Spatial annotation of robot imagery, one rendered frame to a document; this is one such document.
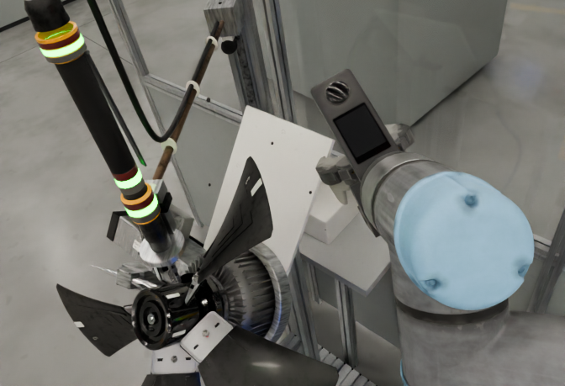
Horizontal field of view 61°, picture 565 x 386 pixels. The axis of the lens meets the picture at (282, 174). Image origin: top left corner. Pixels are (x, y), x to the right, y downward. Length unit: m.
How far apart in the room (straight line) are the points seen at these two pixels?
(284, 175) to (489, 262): 0.83
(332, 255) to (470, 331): 1.13
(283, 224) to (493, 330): 0.80
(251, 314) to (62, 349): 1.71
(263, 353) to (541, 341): 0.66
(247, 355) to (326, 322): 1.40
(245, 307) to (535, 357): 0.77
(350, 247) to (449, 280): 1.18
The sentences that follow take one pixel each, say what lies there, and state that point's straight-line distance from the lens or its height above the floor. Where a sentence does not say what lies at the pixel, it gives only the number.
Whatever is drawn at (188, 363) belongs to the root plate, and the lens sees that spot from 1.08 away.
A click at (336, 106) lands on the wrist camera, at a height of 1.74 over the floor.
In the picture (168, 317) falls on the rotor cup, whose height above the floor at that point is 1.25.
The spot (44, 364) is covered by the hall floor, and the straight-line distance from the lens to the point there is 2.69.
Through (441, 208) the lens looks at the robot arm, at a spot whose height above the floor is 1.80.
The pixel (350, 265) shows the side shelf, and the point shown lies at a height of 0.86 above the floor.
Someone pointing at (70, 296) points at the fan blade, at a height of 1.13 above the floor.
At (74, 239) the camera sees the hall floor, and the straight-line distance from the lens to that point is 3.12.
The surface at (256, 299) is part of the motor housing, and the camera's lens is 1.07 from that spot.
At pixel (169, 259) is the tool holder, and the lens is 0.75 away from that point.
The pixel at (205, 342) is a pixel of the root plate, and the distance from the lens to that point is 0.99.
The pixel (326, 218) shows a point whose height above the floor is 0.97.
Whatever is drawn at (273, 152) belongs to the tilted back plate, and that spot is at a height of 1.30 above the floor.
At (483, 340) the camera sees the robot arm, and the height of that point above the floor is 1.72.
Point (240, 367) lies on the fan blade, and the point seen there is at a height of 1.18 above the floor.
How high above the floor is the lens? 2.02
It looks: 42 degrees down
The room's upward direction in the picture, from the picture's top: 11 degrees counter-clockwise
